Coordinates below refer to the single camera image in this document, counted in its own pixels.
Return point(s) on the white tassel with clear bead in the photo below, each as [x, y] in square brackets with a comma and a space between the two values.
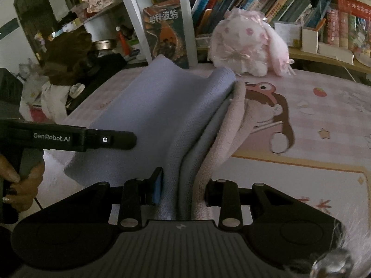
[342, 254]

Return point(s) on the pink cartoon desk mat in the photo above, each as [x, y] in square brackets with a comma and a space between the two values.
[318, 150]

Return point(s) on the low white box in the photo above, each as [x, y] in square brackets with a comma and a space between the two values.
[334, 52]

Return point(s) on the dark brown fuzzy object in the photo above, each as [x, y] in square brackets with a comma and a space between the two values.
[68, 58]

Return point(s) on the dark orange cover book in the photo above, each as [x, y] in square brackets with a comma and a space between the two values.
[168, 34]

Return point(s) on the row of colourful books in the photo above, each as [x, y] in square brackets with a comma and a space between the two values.
[246, 4]

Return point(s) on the white pen holder box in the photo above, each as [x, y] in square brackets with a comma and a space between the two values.
[309, 40]

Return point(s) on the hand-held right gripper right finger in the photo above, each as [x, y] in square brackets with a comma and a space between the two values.
[223, 194]

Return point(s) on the white bookshelf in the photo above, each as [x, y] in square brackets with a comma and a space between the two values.
[130, 5]

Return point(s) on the lavender knit garment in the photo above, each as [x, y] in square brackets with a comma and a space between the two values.
[162, 113]

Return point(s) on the red book box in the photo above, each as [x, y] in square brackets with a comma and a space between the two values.
[355, 20]

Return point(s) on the white plastic bag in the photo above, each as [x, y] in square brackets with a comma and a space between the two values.
[55, 101]

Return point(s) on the metal bowl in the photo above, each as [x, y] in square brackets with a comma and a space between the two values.
[103, 45]

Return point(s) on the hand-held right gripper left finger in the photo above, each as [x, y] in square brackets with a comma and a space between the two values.
[157, 186]

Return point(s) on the pink white plush bunny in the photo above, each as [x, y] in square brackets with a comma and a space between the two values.
[249, 43]

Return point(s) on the person's left hand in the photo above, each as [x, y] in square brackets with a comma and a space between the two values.
[26, 185]

